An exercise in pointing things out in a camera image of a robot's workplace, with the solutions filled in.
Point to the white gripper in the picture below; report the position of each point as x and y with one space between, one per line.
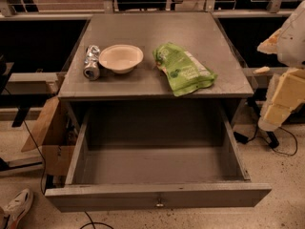
293 40

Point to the green rice chip bag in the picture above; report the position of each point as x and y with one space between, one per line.
184 72

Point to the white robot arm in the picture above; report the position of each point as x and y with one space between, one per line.
288 42

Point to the open grey top drawer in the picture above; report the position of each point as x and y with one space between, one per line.
128 157

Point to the metal drawer knob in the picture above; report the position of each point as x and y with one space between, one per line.
159 204

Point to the black table leg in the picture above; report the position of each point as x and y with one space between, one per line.
263 125

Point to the grey wooden cabinet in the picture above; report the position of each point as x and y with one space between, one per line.
196 32

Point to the white paper bowl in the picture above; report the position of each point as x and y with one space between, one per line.
121 58

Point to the crushed silver soda can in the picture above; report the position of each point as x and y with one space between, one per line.
91 62

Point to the brown cardboard box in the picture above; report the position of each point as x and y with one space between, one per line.
50 133

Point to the white sneaker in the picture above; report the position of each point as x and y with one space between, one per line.
16 209

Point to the metal railing frame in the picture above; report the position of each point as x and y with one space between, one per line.
127 4

